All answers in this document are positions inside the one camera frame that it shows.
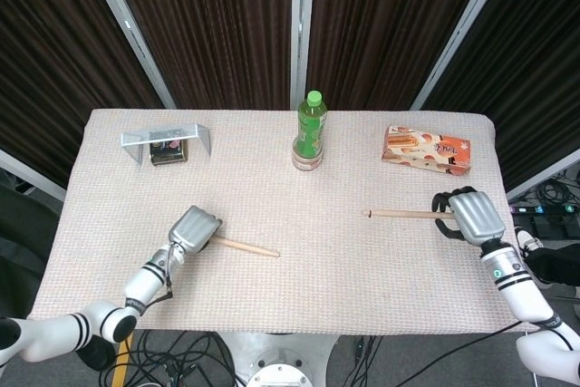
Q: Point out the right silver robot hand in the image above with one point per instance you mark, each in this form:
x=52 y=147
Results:
x=476 y=217

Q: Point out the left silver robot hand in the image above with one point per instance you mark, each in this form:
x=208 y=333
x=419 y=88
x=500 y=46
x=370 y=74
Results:
x=192 y=230

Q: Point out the wooden stick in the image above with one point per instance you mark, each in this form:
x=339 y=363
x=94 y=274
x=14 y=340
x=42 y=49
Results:
x=249 y=247
x=403 y=213

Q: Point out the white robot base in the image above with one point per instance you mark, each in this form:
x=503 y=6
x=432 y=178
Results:
x=276 y=360

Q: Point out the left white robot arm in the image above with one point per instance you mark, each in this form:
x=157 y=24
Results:
x=145 y=283

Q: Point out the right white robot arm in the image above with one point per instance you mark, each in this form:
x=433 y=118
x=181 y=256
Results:
x=516 y=287

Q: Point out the white sneaker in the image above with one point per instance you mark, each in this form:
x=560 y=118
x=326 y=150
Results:
x=525 y=237

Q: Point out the black power strip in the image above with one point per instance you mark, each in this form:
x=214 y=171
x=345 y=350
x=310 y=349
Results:
x=544 y=209

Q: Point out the orange biscuit box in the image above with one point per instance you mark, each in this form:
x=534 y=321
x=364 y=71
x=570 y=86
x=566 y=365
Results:
x=430 y=151

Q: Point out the dark tin box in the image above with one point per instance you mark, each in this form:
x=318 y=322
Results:
x=168 y=153

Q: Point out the black trouser leg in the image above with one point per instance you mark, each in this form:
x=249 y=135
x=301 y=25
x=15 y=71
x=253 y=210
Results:
x=557 y=264

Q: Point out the silver metal mesh shelf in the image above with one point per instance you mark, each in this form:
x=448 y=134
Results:
x=136 y=138

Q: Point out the beige woven tablecloth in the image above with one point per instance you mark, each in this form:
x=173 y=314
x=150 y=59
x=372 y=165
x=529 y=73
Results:
x=294 y=283

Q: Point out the clear tape roll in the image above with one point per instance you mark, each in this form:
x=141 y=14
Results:
x=307 y=162

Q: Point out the dark brown partition panel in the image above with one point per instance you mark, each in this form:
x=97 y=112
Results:
x=59 y=65
x=385 y=29
x=530 y=74
x=213 y=29

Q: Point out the green tea bottle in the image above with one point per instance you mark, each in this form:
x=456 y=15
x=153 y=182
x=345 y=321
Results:
x=312 y=128

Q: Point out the black office chair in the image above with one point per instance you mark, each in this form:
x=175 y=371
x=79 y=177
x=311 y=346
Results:
x=22 y=224

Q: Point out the aluminium partition post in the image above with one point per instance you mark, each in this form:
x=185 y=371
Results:
x=131 y=33
x=462 y=33
x=301 y=29

